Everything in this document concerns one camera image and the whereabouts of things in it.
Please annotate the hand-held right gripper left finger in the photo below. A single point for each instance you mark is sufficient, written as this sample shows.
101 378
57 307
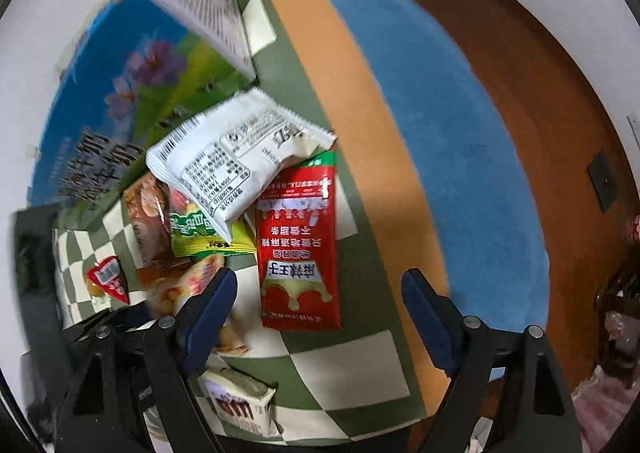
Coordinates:
207 323

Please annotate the pink cloth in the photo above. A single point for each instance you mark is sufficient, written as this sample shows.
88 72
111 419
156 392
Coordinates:
607 408

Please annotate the blue printed cardboard box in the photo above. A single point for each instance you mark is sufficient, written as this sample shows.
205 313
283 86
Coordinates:
100 83

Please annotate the dark brown object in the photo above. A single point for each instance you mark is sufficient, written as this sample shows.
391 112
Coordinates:
617 323

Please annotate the dark rectangular plate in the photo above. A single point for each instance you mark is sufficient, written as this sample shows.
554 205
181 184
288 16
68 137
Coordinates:
602 180

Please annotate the white chocolate stick packet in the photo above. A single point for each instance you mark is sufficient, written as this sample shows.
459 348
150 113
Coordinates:
240 403

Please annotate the brown snack packet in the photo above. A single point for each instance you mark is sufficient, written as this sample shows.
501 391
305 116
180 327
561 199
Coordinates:
150 223

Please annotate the green candy packet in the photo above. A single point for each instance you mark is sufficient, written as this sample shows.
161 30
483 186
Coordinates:
200 235

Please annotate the small red snack packet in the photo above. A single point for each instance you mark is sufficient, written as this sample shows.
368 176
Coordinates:
107 280

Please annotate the white snack packet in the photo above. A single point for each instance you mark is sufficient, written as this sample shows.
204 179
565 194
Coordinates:
225 153

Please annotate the green checkered blanket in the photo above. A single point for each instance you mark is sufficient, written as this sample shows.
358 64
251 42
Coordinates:
325 383

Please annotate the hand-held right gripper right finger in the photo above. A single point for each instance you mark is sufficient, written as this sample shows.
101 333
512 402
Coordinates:
427 323

